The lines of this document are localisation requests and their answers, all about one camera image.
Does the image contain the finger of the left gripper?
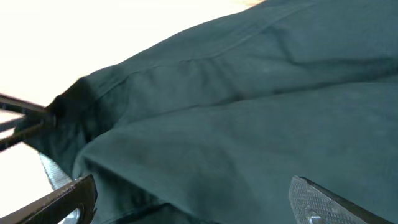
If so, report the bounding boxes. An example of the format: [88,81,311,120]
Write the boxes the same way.
[1,94,56,124]
[1,124,45,151]

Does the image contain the black shorts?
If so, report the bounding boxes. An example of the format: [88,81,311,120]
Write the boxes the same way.
[27,0,397,224]

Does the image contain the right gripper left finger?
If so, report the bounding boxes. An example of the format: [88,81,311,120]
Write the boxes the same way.
[1,175,98,224]

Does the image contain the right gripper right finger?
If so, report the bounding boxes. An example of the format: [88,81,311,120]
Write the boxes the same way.
[289,175,392,224]

